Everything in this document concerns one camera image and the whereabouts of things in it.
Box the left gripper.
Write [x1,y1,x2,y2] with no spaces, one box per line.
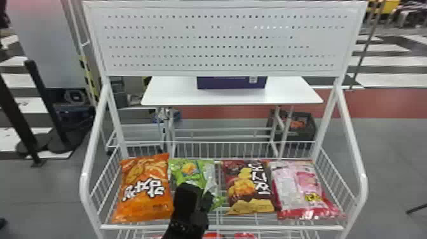
[185,190,215,235]

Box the blue box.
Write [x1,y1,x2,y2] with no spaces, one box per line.
[196,76,269,90]

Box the white wire rack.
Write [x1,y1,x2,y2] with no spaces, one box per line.
[79,0,369,239]

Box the pink snack packet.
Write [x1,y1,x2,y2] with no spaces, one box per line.
[269,160,342,221]

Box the black post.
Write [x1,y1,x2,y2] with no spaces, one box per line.
[24,59,85,155]
[0,72,48,168]

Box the dark red snack packet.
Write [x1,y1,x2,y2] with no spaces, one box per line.
[221,160,276,215]

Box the orange snack packet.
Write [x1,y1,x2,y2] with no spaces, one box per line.
[111,153,175,224]

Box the black crate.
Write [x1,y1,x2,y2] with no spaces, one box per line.
[266,109,316,142]

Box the green snack packet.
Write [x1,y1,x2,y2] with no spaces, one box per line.
[167,158,228,212]

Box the white side table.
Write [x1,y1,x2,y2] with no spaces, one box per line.
[140,76,324,158]

